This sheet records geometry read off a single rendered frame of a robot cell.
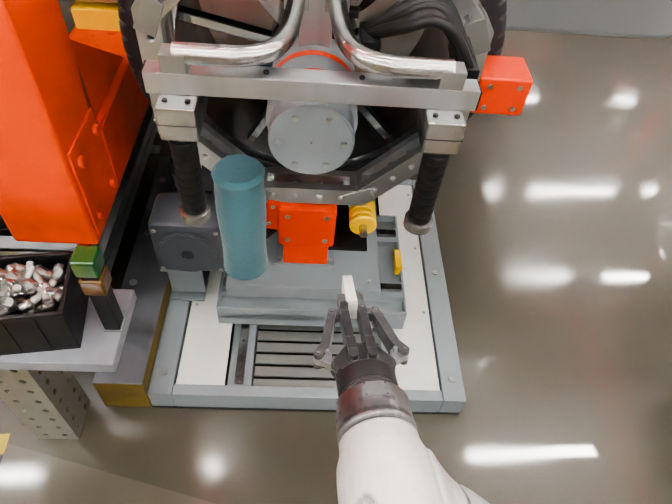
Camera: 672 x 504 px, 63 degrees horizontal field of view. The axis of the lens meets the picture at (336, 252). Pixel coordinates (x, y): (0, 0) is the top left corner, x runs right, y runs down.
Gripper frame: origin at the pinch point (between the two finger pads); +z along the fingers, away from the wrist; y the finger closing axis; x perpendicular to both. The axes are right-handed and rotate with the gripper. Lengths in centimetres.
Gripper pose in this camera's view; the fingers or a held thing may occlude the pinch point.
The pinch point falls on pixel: (349, 296)
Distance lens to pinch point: 82.6
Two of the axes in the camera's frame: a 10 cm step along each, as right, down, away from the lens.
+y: -9.9, 0.2, -1.1
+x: -0.4, 8.3, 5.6
